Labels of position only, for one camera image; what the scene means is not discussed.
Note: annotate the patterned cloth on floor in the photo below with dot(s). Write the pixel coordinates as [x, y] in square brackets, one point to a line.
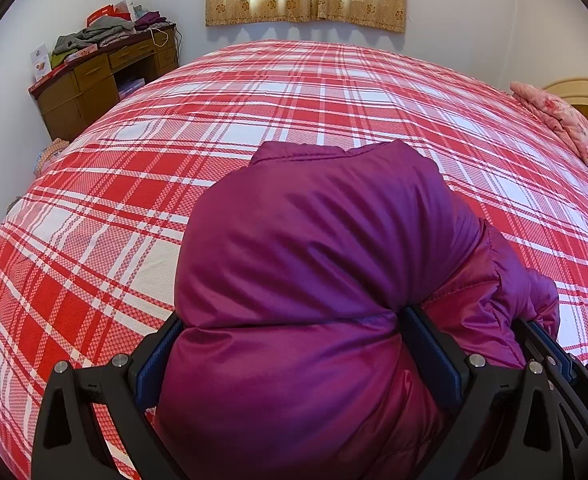
[51, 155]

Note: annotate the white paper bag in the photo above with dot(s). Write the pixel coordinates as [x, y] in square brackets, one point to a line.
[125, 10]

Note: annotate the pink floral pillow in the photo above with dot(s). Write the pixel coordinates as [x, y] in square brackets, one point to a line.
[564, 120]

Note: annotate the bed with red plaid sheet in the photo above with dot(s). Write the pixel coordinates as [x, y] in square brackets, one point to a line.
[224, 110]

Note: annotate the red cardboard box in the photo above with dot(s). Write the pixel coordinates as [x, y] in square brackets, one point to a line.
[99, 15]

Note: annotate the long flat red box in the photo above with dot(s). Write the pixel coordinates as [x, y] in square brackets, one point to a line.
[48, 80]

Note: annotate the white picture box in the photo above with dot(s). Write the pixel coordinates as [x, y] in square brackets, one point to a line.
[40, 64]

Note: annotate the purple folded clothes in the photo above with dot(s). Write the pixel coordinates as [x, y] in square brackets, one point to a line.
[150, 19]

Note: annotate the flat pink box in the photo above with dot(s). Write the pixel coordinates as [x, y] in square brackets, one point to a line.
[81, 54]

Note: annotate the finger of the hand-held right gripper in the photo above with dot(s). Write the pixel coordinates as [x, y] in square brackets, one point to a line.
[556, 352]

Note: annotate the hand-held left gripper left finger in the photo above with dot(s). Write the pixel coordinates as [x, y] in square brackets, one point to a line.
[149, 365]

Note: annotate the blue package under desk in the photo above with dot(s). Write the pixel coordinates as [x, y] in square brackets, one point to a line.
[131, 89]

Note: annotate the grey and green clothes pile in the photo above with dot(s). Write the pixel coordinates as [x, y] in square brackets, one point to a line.
[94, 35]

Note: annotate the light wooden headboard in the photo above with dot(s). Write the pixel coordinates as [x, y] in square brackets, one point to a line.
[581, 91]

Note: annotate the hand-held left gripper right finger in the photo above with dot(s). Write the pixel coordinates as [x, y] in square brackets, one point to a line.
[431, 355]

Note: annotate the magenta puffer jacket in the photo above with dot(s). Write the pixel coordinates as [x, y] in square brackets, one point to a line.
[314, 270]

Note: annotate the brown wooden desk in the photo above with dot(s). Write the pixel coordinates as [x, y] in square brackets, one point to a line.
[66, 105]

